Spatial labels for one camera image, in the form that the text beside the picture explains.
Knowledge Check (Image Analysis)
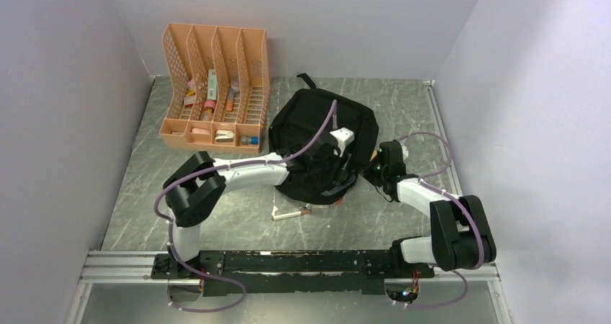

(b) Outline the white brown pen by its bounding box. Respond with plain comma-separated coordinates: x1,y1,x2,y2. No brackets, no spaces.
271,206,311,221

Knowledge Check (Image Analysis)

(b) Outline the orange marker pen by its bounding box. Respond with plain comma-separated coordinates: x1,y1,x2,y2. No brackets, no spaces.
225,85,240,112

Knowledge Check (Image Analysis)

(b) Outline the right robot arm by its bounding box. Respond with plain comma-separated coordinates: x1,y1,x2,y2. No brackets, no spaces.
362,140,497,271

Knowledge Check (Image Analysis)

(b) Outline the black student backpack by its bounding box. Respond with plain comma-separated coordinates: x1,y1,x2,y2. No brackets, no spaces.
268,73,379,204

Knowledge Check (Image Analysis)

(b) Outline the peach plastic desk organizer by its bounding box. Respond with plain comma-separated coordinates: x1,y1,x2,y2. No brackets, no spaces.
159,23,271,155

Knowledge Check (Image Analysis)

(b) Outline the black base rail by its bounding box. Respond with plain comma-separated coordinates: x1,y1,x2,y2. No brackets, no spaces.
151,249,434,297

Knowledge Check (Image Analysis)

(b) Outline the blue cap item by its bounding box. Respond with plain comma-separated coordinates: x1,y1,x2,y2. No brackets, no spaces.
240,135,259,145

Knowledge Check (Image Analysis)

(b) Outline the pink crayon tube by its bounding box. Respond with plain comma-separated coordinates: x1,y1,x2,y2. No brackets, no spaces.
201,99,216,121

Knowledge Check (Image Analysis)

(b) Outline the aluminium frame rail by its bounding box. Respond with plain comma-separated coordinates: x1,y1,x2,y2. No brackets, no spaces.
79,250,500,284

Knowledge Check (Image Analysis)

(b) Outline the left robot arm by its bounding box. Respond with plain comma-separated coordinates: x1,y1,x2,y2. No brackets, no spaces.
153,145,354,262

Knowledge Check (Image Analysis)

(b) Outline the teal stationery box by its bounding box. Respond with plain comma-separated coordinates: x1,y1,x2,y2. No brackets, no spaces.
207,69,218,101

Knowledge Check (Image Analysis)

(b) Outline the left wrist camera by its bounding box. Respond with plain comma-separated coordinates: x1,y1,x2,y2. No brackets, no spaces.
330,127,354,156

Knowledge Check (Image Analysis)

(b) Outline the red white staples box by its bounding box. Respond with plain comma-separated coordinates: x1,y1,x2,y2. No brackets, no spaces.
183,90,196,107

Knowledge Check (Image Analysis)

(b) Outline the white tape dispenser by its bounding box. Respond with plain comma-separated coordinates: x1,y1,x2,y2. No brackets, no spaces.
214,130,236,143

